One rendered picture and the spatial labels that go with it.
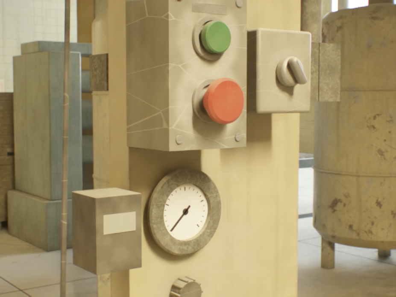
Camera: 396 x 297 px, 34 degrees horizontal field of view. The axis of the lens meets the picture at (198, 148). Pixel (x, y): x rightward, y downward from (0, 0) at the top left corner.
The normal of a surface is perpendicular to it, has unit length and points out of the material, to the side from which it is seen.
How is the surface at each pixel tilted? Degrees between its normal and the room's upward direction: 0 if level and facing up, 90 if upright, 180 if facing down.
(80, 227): 90
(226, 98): 90
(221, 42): 90
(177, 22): 90
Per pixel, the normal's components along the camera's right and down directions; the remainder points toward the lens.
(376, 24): -0.38, 0.07
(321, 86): 0.59, 0.06
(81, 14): -0.81, 0.04
